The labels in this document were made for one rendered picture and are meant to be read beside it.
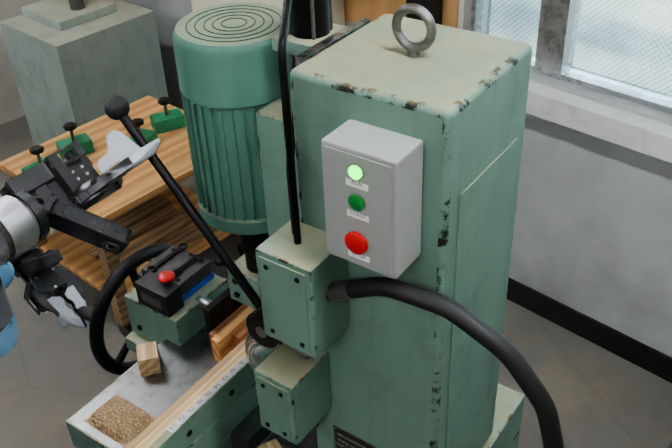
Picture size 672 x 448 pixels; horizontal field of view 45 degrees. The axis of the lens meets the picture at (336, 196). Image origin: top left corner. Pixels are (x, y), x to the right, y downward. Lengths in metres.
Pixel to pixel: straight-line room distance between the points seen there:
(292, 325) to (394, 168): 0.31
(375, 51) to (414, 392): 0.47
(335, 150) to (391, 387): 0.41
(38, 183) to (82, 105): 2.39
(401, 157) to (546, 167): 1.76
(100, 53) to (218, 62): 2.44
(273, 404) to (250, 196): 0.30
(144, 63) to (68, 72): 0.37
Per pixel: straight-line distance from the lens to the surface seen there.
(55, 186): 1.16
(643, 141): 2.33
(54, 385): 2.84
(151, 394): 1.44
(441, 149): 0.89
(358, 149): 0.88
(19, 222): 1.10
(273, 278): 1.04
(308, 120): 0.98
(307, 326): 1.06
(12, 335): 1.17
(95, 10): 3.61
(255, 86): 1.11
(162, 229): 3.05
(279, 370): 1.18
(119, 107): 1.18
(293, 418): 1.20
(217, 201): 1.23
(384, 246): 0.92
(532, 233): 2.76
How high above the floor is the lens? 1.92
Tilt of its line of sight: 34 degrees down
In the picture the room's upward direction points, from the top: 3 degrees counter-clockwise
